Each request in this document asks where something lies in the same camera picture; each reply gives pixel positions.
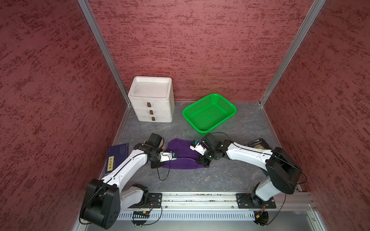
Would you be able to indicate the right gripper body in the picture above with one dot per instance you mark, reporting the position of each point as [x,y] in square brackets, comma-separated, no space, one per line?
[209,155]

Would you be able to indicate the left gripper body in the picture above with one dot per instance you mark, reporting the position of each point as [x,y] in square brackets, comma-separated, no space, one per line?
[155,161]

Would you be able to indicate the purple dishcloth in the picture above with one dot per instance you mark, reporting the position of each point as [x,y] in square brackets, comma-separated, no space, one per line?
[186,158]

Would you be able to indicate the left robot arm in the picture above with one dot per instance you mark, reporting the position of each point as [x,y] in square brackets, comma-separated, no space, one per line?
[106,198]

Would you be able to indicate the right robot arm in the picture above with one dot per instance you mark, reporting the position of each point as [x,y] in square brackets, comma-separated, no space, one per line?
[283,174]

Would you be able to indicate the blue book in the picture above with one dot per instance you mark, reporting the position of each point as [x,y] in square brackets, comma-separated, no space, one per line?
[115,156]

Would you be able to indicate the green plastic basket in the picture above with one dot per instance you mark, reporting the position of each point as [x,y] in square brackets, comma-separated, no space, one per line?
[209,112]

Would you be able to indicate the black paperback book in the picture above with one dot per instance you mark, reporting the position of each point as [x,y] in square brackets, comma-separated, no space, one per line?
[259,144]

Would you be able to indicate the white three-drawer box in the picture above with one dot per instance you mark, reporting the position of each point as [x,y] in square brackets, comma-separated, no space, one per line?
[152,99]

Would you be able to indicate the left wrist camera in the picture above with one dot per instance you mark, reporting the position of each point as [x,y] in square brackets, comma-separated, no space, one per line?
[167,156]

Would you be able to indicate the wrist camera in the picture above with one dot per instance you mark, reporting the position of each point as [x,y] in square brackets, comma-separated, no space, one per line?
[198,147]
[167,156]

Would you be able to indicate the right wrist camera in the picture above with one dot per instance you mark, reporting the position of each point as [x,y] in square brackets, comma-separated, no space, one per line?
[198,147]

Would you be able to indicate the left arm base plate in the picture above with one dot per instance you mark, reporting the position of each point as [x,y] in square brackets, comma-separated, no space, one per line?
[140,200]

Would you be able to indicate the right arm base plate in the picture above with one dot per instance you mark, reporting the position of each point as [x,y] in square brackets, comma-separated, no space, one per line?
[248,201]

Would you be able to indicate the aluminium mounting rail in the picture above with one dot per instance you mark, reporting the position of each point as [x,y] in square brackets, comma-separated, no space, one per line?
[210,201]

